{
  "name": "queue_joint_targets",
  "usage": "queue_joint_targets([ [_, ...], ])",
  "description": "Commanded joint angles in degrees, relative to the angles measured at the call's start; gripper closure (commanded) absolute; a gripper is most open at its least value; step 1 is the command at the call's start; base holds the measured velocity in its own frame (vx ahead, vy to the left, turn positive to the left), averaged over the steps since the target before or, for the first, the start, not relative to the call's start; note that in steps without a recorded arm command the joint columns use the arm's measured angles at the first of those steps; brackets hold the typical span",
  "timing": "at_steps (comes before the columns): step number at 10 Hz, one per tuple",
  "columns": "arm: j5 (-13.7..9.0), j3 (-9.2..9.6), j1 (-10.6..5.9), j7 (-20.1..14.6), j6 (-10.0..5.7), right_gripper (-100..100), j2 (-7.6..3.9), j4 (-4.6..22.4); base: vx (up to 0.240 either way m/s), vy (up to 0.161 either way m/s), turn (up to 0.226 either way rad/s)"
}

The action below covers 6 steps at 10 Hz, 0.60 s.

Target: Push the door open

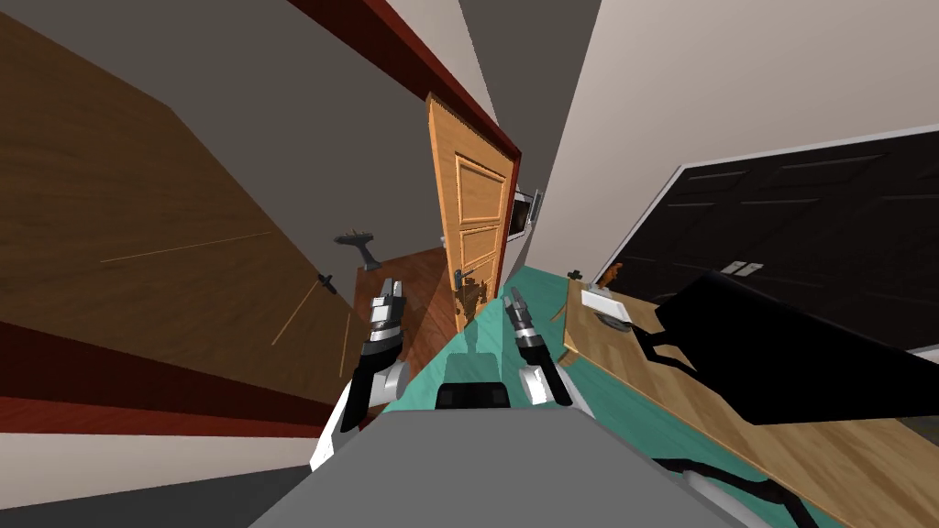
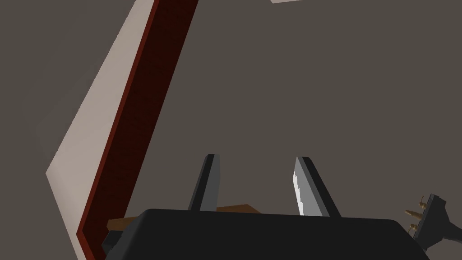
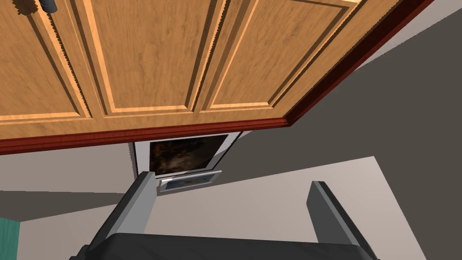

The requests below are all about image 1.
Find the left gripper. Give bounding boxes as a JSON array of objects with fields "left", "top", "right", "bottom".
[{"left": 370, "top": 278, "right": 407, "bottom": 321}]

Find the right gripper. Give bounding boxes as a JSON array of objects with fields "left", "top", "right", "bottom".
[{"left": 502, "top": 286, "right": 538, "bottom": 333}]

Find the white tray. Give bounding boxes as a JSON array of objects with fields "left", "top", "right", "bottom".
[{"left": 580, "top": 287, "right": 633, "bottom": 325}]

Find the light wooden panel door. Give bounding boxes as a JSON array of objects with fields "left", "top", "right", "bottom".
[{"left": 426, "top": 93, "right": 519, "bottom": 336}]

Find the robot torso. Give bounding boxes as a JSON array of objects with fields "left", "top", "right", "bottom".
[{"left": 248, "top": 380, "right": 736, "bottom": 528}]

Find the black chair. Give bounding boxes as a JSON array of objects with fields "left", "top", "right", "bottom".
[{"left": 632, "top": 269, "right": 939, "bottom": 427}]

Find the black panel door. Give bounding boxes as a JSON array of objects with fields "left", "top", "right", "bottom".
[{"left": 592, "top": 131, "right": 939, "bottom": 353}]

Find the wooden desk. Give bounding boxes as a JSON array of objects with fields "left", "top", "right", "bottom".
[{"left": 558, "top": 280, "right": 939, "bottom": 528}]

